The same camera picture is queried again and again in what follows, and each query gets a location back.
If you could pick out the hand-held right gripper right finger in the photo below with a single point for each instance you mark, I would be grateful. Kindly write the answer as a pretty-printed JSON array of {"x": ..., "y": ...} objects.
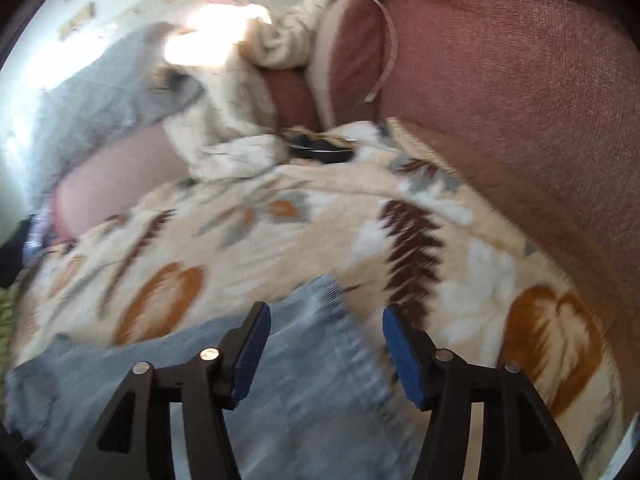
[{"x": 400, "y": 355}]

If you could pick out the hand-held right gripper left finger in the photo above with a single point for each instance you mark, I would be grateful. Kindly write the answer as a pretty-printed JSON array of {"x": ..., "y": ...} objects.
[{"x": 252, "y": 345}]

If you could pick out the blue denim pants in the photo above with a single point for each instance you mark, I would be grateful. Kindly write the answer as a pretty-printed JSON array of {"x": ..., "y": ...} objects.
[{"x": 310, "y": 385}]

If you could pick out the leaf print fleece blanket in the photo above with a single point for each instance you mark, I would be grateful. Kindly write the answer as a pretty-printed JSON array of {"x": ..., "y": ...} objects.
[{"x": 300, "y": 210}]

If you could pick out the pink sofa cushion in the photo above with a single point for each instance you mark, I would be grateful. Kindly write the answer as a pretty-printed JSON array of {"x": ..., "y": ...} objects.
[{"x": 115, "y": 180}]

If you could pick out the white floral cloth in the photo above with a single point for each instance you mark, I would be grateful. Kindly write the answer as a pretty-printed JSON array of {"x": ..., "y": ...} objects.
[{"x": 220, "y": 110}]

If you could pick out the black cloth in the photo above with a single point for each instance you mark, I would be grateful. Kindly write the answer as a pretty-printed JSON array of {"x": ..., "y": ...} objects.
[{"x": 12, "y": 255}]

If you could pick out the reddish brown sofa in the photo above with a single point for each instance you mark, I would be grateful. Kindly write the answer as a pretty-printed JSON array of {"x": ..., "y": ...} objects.
[{"x": 500, "y": 85}]

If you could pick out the grey quilted blanket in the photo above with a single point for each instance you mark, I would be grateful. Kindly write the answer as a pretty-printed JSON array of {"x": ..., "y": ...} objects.
[{"x": 100, "y": 95}]

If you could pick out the cream knit cloth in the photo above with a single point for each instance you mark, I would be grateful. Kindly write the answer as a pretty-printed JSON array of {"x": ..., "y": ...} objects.
[{"x": 285, "y": 35}]

